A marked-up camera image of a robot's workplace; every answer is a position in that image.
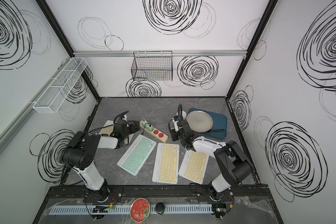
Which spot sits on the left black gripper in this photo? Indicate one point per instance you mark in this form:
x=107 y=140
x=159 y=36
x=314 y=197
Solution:
x=136 y=126

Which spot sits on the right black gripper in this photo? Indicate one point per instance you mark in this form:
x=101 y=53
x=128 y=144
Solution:
x=173 y=133

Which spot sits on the cream power strip red sockets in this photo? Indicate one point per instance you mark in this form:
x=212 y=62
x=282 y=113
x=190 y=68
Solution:
x=155 y=133

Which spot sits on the yellow wireless keyboard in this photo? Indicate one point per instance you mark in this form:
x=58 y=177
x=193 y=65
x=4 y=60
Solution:
x=194 y=166
x=166 y=164

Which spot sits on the mint green wireless keyboard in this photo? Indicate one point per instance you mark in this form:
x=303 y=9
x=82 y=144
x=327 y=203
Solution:
x=137 y=154

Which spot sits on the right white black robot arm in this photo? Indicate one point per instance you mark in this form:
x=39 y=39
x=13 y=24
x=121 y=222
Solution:
x=234 y=164

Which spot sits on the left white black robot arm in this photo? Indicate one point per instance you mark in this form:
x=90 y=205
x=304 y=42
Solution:
x=80 y=152

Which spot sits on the far left yellow keyboard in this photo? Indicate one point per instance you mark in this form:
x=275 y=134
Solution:
x=109 y=129

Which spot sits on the grey round plate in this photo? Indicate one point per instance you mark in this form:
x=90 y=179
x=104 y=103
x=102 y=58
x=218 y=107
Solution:
x=199 y=121

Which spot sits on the teal tray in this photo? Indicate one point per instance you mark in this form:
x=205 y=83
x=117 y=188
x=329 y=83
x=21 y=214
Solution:
x=220 y=122

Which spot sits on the black utensil on tray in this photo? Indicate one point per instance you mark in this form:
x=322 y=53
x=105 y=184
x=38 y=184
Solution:
x=215 y=130

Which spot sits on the black round knob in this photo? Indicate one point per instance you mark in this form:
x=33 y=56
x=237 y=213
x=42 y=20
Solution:
x=160 y=208

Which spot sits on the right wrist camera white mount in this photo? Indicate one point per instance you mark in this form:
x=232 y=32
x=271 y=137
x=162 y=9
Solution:
x=175 y=122

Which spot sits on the black wire basket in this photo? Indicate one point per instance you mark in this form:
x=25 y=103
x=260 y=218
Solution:
x=153 y=65

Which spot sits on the white slotted cable duct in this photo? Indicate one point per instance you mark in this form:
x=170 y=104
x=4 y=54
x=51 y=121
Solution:
x=125 y=209

